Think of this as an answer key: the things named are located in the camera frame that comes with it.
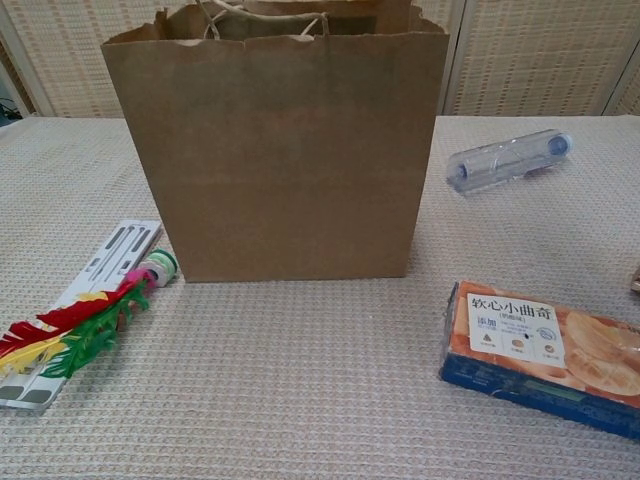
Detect clear plastic water bottle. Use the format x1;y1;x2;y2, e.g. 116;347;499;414
445;128;575;194

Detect orange blue cookie box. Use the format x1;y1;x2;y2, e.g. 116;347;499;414
438;280;640;441

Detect brown paper bag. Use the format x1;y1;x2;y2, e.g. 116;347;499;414
99;0;450;285

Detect beige woven tablecloth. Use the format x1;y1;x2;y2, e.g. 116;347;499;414
0;114;640;480

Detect white folding laptop stand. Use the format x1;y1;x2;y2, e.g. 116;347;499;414
0;218;165;416

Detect colourful feather shuttlecock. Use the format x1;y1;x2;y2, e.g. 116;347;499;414
0;248;180;380

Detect woven folding screen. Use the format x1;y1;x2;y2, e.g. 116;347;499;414
0;0;640;120

